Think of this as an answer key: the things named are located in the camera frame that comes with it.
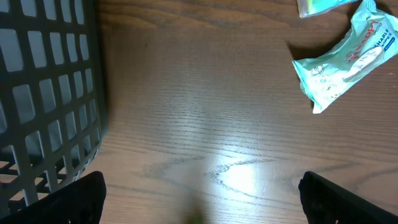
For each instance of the grey plastic mesh basket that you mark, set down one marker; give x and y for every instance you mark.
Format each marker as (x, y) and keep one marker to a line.
(53, 112)

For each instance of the teal white tissue packet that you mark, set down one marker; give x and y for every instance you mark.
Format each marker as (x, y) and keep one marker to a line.
(371, 41)

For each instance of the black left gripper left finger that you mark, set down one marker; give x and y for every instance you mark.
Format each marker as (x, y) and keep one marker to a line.
(79, 202)

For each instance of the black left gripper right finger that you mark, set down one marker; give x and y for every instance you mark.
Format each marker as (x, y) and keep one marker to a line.
(325, 202)

